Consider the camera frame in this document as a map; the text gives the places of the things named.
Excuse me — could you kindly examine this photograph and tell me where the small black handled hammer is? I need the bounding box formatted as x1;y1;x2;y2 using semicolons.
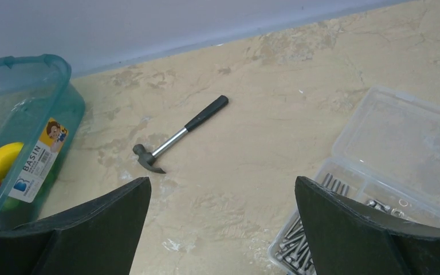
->
132;95;229;174

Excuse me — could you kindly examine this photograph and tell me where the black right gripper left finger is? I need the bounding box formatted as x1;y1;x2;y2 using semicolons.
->
0;177;151;274

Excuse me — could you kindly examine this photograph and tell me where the clear plastic screw box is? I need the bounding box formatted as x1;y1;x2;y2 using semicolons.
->
268;86;440;274

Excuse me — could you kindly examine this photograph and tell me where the teal plastic basin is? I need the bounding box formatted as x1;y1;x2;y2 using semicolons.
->
0;54;85;230

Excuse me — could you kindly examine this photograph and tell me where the yellow fake banana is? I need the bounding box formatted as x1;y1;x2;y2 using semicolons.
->
0;142;23;180

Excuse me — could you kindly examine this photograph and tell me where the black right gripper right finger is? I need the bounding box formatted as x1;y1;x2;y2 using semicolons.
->
294;176;440;274

